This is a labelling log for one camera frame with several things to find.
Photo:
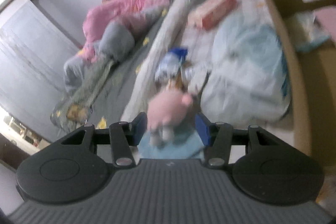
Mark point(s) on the pink plush toy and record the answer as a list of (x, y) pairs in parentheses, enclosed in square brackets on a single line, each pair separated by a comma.
[(166, 110)]

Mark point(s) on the grey bed sheet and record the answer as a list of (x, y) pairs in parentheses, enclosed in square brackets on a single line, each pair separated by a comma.
[(115, 94)]

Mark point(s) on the white plastic bag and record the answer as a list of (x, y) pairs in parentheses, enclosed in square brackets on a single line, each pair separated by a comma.
[(249, 77)]

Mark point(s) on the green patterned blanket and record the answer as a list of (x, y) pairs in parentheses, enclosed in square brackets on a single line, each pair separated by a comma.
[(73, 111)]

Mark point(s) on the red tissue pack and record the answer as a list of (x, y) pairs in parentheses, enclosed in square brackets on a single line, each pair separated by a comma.
[(208, 14)]

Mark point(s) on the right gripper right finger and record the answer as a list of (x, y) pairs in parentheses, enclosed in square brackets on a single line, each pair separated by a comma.
[(217, 140)]

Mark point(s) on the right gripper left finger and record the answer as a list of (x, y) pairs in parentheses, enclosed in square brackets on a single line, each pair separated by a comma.
[(123, 136)]

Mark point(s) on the clear packaged cloth bag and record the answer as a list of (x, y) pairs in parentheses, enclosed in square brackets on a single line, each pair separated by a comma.
[(305, 32)]

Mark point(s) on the small white carton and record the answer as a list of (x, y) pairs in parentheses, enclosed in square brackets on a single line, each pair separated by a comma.
[(194, 77)]

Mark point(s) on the blue white wipes pack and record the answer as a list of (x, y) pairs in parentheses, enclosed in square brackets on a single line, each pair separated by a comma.
[(170, 64)]

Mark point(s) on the blue checked towel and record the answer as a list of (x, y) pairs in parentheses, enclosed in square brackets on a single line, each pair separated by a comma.
[(185, 145)]

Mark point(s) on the white striped rolled blanket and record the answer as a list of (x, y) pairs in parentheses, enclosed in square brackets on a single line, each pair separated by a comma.
[(144, 86)]

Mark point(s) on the large brown cardboard box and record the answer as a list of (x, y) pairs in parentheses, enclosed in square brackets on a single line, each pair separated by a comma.
[(312, 78)]

